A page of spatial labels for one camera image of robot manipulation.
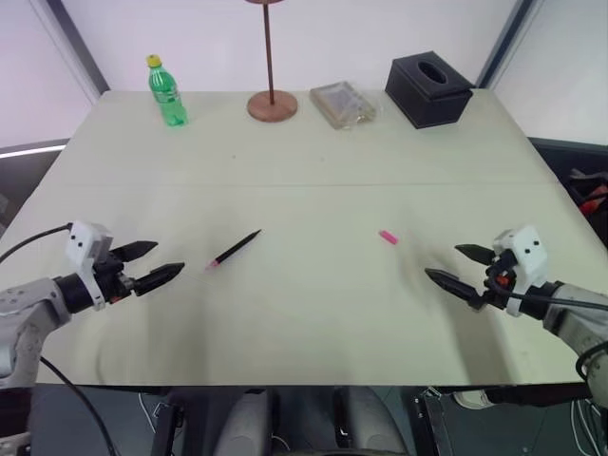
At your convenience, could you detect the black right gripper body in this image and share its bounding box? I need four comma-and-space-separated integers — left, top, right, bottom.
480, 250, 520, 311

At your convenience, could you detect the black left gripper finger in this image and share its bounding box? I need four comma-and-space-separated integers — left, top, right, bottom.
110, 239, 160, 262
132, 261, 186, 297

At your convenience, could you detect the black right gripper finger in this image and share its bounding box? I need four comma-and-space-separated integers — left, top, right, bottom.
453, 243, 498, 268
423, 267, 487, 314

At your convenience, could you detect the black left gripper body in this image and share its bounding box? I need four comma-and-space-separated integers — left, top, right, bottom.
91, 250, 140, 306

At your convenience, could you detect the black pen with pink tip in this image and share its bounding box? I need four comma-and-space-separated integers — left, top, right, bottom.
204, 228, 264, 273

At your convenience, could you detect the green plastic bottle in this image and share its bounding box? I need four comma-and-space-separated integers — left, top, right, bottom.
144, 53, 190, 129

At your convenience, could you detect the red and black tool pile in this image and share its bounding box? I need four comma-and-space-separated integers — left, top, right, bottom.
567, 166, 608, 216

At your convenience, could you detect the black tissue box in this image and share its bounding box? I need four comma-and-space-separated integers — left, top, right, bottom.
384, 48, 475, 131

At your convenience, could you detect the dark rounded grey shape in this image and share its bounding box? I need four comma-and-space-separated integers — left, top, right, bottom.
337, 386, 406, 456
221, 388, 275, 456

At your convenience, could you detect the brown stand with round base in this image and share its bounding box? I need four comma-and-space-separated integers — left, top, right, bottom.
244, 0, 300, 124

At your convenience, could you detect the clear plastic box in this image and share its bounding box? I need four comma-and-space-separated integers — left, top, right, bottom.
309, 80, 378, 131

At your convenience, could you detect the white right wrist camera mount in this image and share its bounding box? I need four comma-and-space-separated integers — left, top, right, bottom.
491, 224, 548, 319

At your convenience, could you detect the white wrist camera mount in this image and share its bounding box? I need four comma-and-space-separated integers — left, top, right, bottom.
65, 220, 115, 313
491, 224, 548, 319

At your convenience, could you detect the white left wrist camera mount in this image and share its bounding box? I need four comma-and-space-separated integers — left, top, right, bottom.
65, 220, 115, 313

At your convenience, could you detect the black metal frame under table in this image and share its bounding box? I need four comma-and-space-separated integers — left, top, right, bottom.
149, 401, 185, 456

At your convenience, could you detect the dark grey window post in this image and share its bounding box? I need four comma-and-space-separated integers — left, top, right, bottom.
474, 0, 538, 89
47, 0, 111, 94

